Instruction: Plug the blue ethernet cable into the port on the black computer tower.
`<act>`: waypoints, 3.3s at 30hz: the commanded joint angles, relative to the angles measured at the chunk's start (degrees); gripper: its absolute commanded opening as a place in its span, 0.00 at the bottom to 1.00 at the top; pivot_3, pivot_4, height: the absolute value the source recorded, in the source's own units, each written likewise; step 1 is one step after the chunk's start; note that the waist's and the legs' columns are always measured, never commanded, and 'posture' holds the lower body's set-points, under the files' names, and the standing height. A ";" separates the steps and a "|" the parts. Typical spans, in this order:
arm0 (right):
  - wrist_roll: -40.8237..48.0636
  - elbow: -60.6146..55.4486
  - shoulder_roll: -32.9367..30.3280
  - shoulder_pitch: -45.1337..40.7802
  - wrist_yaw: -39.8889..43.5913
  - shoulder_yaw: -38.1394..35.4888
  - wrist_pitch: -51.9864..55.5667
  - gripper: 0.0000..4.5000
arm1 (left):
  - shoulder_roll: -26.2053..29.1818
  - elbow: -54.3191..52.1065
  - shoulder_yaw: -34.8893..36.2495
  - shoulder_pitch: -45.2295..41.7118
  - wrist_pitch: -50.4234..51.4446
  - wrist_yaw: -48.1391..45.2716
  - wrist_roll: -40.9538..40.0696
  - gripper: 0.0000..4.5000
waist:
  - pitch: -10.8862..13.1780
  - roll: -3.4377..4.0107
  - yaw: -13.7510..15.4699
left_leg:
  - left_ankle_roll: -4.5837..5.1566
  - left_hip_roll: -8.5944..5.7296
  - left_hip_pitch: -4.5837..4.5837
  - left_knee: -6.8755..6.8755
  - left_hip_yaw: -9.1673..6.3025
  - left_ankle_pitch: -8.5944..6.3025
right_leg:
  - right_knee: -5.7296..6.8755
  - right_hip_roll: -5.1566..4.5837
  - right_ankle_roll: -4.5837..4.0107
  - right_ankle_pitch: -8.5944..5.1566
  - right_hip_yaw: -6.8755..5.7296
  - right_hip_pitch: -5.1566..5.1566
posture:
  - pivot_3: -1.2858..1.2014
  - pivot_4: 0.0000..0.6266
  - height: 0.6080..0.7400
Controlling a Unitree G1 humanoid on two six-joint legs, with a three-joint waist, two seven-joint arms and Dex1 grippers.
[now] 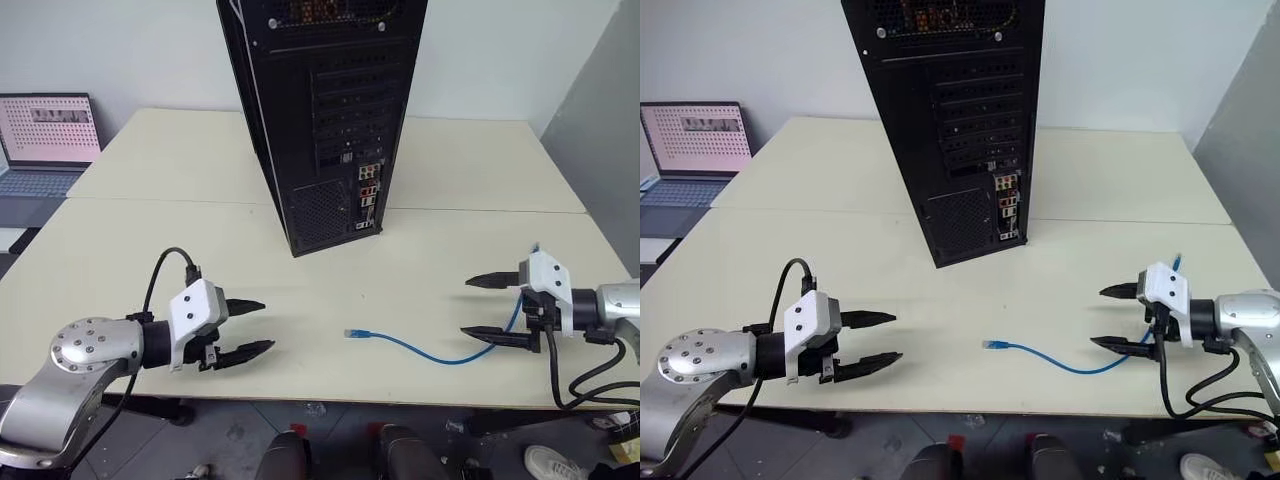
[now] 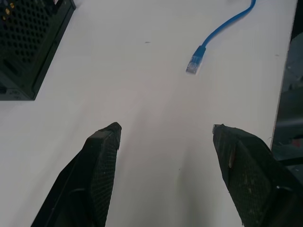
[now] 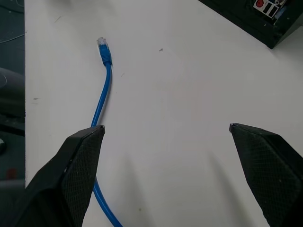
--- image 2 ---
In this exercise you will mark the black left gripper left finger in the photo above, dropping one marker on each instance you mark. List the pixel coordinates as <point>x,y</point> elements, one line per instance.
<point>94,179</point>

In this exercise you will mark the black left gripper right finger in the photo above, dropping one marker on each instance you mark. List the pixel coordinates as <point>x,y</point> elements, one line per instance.
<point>255,179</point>

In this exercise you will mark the black computer case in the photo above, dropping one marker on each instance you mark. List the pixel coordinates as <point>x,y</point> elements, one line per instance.
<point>26,42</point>

